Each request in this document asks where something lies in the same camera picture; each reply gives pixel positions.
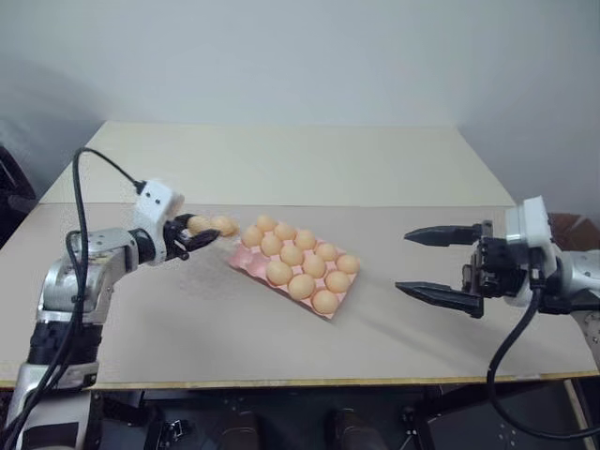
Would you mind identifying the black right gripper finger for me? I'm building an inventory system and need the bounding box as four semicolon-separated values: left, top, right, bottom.
395;280;486;321
403;219;493;248

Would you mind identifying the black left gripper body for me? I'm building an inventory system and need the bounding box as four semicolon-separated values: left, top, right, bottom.
163;219;191;263

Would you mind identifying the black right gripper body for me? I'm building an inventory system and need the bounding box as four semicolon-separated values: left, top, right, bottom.
460;235;532;299

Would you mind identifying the pink egg tray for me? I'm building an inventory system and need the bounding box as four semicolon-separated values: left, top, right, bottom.
228;223;361;323

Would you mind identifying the brown box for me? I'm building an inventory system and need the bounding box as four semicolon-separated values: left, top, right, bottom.
546;212;600;255

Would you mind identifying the wooden table leg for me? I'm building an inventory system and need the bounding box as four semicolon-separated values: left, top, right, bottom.
562;378;593;450

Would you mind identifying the black chair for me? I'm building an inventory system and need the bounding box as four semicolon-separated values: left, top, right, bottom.
0;143;38;250

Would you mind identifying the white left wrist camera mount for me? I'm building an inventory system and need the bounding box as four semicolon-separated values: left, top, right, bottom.
131;177;186;264

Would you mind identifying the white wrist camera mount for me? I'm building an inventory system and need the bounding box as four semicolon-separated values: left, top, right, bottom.
504;195;558;309
131;177;186;264

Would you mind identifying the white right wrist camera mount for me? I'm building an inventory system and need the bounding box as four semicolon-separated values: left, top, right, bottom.
504;195;558;309

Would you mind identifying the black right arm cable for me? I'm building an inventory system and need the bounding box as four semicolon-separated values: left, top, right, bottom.
485;247;600;441

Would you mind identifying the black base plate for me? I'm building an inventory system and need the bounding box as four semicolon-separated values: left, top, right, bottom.
412;382;600;450

